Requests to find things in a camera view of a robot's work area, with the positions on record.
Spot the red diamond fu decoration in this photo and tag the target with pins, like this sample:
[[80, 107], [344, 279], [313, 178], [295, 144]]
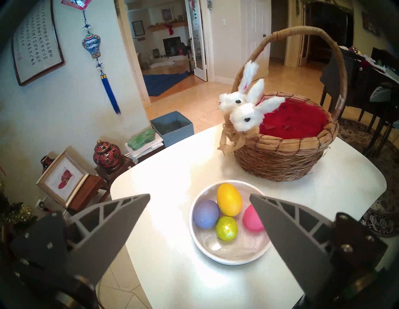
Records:
[[76, 3]]

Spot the yellow easter egg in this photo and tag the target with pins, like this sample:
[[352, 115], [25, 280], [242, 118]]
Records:
[[229, 199]]

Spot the tan raffia bow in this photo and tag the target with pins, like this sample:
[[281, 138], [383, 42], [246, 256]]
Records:
[[233, 140]]

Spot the white panel door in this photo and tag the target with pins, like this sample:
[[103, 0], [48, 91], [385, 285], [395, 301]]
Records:
[[255, 37]]

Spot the green glitter easter egg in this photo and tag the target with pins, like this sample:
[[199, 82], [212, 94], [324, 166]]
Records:
[[227, 229]]

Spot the black framed wall picture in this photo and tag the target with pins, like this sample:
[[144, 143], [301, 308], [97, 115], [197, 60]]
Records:
[[138, 28]]

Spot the dark wooden jar stand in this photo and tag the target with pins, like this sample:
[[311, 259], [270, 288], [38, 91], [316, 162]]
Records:
[[117, 171]]

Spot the pink easter egg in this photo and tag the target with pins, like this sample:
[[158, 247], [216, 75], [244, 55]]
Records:
[[251, 219]]

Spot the red christmas stocking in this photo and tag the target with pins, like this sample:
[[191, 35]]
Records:
[[170, 29]]

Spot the blue vase tassel hanging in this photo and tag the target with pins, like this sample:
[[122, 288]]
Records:
[[91, 45]]

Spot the white round bowl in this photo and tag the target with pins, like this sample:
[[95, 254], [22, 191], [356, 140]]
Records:
[[230, 252]]

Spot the red shredded paper filling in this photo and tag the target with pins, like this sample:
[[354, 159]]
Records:
[[296, 121]]

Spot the silver tinsel doorway garland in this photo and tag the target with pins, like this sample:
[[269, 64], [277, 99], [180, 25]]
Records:
[[209, 3]]

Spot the blue open box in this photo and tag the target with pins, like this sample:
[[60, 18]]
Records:
[[174, 134]]

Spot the small dark vase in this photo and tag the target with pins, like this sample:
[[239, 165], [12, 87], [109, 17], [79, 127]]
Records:
[[46, 162]]

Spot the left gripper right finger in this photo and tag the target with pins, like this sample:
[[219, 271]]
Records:
[[296, 243]]

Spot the white plush bunny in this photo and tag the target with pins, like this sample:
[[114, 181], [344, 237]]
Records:
[[230, 100], [246, 116]]

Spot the brown wooden box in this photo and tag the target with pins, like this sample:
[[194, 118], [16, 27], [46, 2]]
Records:
[[88, 190]]

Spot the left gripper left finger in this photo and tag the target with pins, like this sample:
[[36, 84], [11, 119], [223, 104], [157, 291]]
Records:
[[103, 236]]

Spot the black fireplace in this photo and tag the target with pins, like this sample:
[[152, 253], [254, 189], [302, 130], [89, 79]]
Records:
[[172, 46]]

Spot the red cloisonne lidded jar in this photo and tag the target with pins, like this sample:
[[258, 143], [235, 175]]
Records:
[[107, 154]]

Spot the framed chinese calligraphy scroll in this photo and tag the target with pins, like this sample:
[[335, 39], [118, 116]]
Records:
[[36, 40]]

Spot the oriental patterned rug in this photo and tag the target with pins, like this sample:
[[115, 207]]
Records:
[[383, 218]]

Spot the blue floor rug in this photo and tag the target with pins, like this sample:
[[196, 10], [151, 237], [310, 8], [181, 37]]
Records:
[[162, 82]]

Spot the brown wicker basket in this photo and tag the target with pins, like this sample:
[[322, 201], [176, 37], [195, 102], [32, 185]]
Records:
[[280, 162]]

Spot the white glass french door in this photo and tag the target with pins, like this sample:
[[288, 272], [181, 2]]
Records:
[[198, 37]]

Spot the framed red shoe picture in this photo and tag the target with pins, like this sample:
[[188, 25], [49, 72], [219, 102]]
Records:
[[64, 179]]

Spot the purple easter egg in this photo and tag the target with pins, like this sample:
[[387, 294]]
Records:
[[205, 214]]

